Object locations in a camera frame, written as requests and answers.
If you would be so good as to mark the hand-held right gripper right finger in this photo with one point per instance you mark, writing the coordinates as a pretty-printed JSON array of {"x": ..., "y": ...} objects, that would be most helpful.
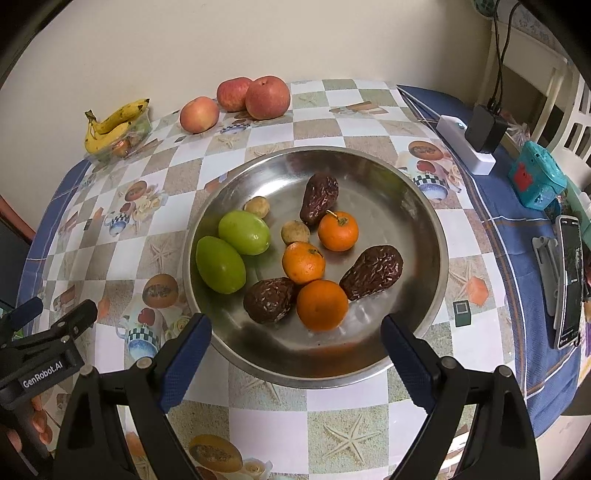
[{"x": 408, "y": 369}]

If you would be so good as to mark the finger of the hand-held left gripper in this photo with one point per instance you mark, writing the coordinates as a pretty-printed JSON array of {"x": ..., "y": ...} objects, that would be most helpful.
[
  {"x": 76, "y": 318},
  {"x": 25, "y": 314}
]

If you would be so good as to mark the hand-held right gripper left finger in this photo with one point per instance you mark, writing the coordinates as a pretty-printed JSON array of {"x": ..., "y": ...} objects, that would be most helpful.
[{"x": 184, "y": 364}]

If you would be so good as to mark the dark brown wrinkled avocado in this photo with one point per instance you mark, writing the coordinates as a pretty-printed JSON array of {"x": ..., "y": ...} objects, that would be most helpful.
[
  {"x": 371, "y": 272},
  {"x": 270, "y": 300},
  {"x": 318, "y": 198}
]

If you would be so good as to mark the green mango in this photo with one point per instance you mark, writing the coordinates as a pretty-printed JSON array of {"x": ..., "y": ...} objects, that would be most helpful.
[
  {"x": 220, "y": 264},
  {"x": 244, "y": 233}
]

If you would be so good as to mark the orange tangerine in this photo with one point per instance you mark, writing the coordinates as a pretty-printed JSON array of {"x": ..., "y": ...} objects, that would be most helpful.
[
  {"x": 322, "y": 304},
  {"x": 338, "y": 230},
  {"x": 304, "y": 262}
]

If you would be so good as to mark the small tan round fruit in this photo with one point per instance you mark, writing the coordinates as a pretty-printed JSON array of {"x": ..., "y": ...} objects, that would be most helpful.
[
  {"x": 257, "y": 206},
  {"x": 295, "y": 232}
]

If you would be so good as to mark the stainless steel bowl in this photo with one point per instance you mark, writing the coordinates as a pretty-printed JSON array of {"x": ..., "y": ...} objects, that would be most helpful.
[{"x": 378, "y": 194}]

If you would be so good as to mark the person's left hand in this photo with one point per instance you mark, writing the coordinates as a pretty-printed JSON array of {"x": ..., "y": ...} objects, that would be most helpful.
[{"x": 14, "y": 441}]

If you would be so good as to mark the checkered printed tablecloth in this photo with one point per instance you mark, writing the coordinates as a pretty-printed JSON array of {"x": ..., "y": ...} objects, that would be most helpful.
[{"x": 323, "y": 415}]

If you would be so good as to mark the grey phone stand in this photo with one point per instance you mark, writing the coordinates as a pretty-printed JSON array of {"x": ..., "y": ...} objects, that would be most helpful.
[{"x": 545, "y": 272}]

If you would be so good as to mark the yellow banana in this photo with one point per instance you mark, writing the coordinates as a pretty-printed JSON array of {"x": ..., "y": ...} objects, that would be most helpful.
[
  {"x": 122, "y": 115},
  {"x": 104, "y": 138}
]

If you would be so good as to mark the black smartphone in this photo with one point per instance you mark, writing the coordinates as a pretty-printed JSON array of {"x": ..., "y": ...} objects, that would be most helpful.
[{"x": 570, "y": 277}]

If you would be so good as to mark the clear plastic food container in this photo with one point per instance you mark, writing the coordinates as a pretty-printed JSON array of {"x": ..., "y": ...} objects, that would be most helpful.
[{"x": 131, "y": 141}]

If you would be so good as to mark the white power strip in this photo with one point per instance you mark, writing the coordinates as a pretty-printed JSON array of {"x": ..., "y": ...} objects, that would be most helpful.
[{"x": 461, "y": 138}]

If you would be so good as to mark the pale red apple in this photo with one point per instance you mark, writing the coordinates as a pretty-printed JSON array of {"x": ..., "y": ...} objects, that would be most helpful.
[{"x": 199, "y": 114}]

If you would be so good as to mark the pale green bottle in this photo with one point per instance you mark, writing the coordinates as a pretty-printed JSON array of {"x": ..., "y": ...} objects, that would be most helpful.
[{"x": 579, "y": 201}]

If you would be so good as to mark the black power adapter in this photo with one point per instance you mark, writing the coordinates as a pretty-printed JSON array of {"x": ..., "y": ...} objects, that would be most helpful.
[{"x": 485, "y": 129}]

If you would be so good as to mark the clear plastic bag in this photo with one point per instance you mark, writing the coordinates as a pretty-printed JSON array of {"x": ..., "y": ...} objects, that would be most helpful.
[{"x": 519, "y": 131}]

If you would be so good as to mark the white chair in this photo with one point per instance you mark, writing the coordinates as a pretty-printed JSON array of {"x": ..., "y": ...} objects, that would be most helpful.
[{"x": 554, "y": 92}]

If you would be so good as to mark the reddish brown wooden frame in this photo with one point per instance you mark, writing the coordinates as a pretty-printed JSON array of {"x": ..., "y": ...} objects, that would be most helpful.
[{"x": 14, "y": 217}]

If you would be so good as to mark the teal toy camera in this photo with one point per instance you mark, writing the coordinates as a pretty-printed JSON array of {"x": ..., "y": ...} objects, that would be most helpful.
[{"x": 538, "y": 175}]

